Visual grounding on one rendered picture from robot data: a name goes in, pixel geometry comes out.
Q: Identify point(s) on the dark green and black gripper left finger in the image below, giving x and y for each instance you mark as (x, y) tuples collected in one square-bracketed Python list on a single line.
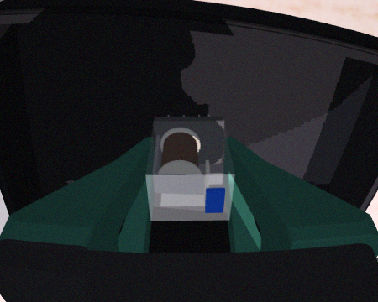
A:
[(89, 212)]

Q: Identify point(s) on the black tray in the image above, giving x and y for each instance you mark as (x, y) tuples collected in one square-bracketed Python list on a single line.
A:
[(79, 88)]

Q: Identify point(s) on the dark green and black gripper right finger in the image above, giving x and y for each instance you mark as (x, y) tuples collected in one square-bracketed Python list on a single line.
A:
[(290, 212)]

